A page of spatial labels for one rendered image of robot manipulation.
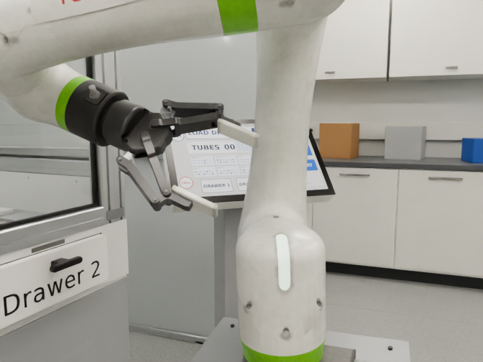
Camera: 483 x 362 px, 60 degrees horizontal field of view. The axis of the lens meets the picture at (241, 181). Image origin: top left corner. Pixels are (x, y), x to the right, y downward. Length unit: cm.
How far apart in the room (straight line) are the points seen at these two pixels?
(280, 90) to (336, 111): 327
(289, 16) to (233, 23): 7
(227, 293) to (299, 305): 84
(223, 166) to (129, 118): 66
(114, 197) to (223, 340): 45
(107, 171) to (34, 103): 38
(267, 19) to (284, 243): 29
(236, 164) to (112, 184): 41
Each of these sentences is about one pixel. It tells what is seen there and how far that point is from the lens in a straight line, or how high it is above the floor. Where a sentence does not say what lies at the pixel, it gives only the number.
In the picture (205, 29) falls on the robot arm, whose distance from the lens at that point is 57.
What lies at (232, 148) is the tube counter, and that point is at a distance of 132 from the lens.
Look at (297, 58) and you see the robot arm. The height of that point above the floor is 129.
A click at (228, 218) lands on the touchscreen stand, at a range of 134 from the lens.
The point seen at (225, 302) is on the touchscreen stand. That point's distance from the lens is 142.
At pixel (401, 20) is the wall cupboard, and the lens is 366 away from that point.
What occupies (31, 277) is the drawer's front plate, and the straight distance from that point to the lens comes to 91.
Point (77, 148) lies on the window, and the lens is 100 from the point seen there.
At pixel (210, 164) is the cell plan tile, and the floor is 106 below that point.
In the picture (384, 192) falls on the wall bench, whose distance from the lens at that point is 327.
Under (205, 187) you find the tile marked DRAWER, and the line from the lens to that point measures 121.
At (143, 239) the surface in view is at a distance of 241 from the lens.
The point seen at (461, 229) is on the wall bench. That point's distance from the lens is 335.
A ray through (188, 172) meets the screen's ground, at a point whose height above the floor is 104.
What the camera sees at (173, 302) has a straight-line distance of 243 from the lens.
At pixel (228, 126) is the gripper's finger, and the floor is 118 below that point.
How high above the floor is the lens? 118
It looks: 8 degrees down
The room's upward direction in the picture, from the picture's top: straight up
